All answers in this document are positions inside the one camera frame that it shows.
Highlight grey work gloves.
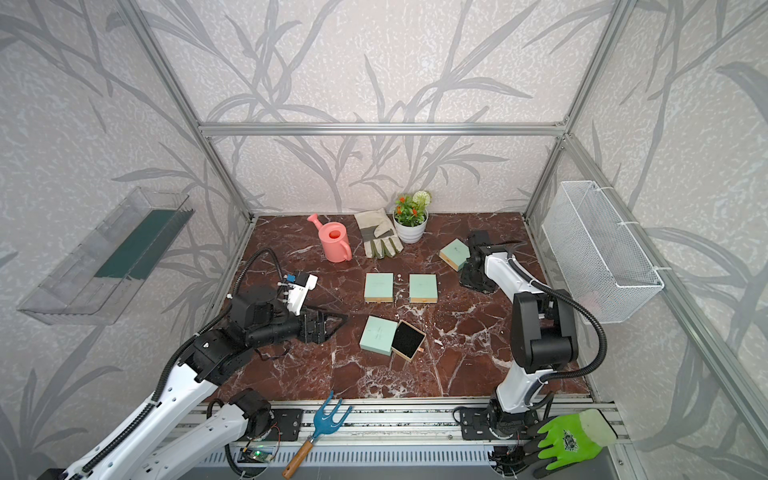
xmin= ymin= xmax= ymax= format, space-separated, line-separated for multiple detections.
xmin=354 ymin=208 xmax=403 ymax=259

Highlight clear plastic wall shelf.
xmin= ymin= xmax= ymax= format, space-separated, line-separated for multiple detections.
xmin=18 ymin=187 xmax=194 ymax=326

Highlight white wire mesh basket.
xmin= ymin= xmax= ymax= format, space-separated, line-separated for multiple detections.
xmin=542 ymin=180 xmax=664 ymax=324

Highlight blue garden fork wooden handle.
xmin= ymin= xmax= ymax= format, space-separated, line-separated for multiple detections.
xmin=282 ymin=391 xmax=354 ymax=479

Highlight mint drawer jewelry box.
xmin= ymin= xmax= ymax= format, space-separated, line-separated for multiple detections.
xmin=409 ymin=274 xmax=438 ymax=303

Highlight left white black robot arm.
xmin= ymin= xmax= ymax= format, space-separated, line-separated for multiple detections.
xmin=41 ymin=281 xmax=348 ymax=479

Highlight small circuit board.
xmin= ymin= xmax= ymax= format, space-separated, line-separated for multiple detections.
xmin=239 ymin=447 xmax=276 ymax=464

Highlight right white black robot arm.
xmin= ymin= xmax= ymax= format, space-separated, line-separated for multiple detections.
xmin=460 ymin=230 xmax=608 ymax=431

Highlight potted plant white pot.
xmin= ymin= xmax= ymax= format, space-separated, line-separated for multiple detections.
xmin=393 ymin=190 xmax=432 ymax=244

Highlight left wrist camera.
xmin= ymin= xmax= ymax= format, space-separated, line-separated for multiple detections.
xmin=281 ymin=272 xmax=318 ymax=315

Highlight pink watering can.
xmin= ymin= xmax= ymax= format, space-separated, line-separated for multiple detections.
xmin=307 ymin=214 xmax=352 ymax=263

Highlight green black garden glove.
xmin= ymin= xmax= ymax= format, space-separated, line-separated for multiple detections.
xmin=523 ymin=409 xmax=618 ymax=479

